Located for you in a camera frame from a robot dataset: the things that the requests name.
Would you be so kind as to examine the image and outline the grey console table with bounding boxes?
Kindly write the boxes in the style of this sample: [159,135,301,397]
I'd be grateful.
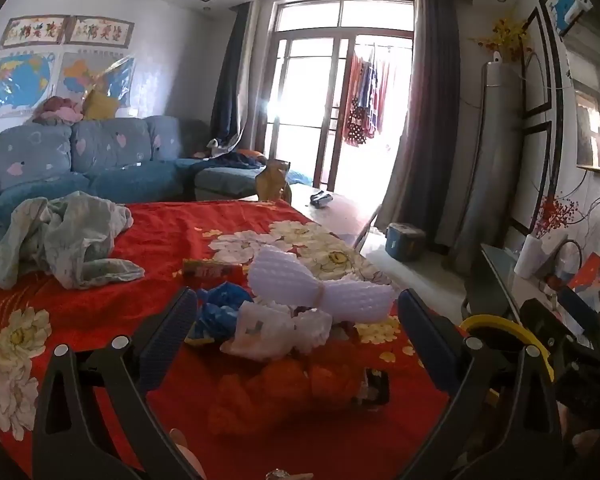
[462,242,600,351]

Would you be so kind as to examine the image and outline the colourful country map poster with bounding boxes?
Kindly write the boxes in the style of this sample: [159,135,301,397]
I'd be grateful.
[60,50,137,109]

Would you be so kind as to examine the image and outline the pile of pink clothes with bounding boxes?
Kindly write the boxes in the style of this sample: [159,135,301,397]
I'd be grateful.
[32,95,84,126]

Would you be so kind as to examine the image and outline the dark wooden coffee table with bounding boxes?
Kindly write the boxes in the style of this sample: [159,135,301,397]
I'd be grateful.
[240,182,382,257]

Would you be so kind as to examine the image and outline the blue plastic bag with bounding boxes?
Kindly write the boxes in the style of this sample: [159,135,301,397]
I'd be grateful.
[186,282,255,347]

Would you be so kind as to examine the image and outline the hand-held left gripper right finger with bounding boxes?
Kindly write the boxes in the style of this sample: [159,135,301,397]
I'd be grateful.
[397,287,566,480]

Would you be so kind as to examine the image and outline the white foam fruit net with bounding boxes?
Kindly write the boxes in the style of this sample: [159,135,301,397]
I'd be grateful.
[247,245,399,324]

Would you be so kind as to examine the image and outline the dark blue garment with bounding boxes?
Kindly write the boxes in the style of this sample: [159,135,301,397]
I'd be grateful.
[214,150,268,169]

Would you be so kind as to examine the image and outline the wall television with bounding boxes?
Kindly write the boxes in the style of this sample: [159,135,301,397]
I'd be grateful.
[561,40,600,177]

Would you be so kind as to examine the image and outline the framed paper-cut picture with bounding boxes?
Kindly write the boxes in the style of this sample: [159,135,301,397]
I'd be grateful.
[0,16,64,51]
[65,15,134,45]

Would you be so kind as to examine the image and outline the white paper towel roll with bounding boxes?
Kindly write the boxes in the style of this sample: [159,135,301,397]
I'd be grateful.
[513,233,542,279]

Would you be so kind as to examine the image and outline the brown paper bag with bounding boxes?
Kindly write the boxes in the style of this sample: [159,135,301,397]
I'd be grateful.
[256,158,292,202]

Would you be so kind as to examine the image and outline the round white lamp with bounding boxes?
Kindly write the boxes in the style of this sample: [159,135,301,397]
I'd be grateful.
[550,239,584,282]

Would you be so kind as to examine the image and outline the person's left hand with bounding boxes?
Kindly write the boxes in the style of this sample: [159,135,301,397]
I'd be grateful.
[171,429,207,480]

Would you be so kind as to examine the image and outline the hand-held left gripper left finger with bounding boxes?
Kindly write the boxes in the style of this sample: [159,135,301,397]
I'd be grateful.
[31,286,201,480]

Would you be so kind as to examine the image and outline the grey curtain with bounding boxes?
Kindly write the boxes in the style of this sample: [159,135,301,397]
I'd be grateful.
[374,0,462,257]

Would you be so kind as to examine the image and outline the teal storage box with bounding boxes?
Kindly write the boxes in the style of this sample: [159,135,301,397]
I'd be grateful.
[385,222,427,264]

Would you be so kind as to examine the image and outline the dark blue curtain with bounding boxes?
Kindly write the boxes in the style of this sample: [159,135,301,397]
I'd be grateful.
[209,2,257,157]

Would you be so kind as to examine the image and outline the yellow pillow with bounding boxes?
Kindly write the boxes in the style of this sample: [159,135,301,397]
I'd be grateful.
[82,89,119,121]

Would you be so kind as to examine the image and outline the red floral blanket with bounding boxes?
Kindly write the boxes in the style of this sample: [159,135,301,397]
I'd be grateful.
[0,199,468,480]

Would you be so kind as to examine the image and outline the yellow trash bin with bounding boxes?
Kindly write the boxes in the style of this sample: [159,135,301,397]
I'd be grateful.
[461,314,554,376]

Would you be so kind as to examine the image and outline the grey standing air conditioner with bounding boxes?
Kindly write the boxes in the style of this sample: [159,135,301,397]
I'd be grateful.
[451,60,527,277]

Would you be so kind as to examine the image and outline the orange mesh bag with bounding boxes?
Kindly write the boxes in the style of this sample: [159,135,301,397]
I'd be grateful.
[207,352,367,438]

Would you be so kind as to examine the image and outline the small dark packet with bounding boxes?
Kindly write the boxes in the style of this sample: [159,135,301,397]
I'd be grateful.
[354,367,392,412]

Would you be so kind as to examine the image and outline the yellow artificial flowers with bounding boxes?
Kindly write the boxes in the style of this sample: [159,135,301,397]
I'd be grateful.
[471,17,532,65]

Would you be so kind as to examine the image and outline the blue wall picture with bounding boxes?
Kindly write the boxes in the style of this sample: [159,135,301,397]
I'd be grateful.
[549,0,594,37]

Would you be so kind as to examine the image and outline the hanging laundry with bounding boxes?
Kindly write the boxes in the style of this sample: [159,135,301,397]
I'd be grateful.
[342,44,387,149]

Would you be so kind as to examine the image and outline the red picture book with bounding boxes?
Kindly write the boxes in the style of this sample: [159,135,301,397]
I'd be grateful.
[567,252,600,307]

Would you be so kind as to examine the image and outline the world map poster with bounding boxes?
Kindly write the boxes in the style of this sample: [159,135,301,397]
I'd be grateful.
[0,52,57,119]

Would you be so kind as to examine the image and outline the white plastic bag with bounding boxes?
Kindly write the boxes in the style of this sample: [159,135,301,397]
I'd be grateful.
[220,300,334,362]

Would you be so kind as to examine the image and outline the red snack packet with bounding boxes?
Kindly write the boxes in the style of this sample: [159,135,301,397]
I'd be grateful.
[181,258,249,282]

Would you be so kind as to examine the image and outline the red berry branches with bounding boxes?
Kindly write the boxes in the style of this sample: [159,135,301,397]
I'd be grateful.
[529,194,579,242]

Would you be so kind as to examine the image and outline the glass balcony door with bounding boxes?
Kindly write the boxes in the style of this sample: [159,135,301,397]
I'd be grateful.
[262,0,416,193]

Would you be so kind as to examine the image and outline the blue floral sofa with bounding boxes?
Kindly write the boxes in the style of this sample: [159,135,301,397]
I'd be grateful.
[0,115,313,221]

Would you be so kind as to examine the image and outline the pale green crumpled cloth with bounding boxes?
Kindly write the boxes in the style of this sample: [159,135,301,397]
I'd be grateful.
[0,191,146,291]

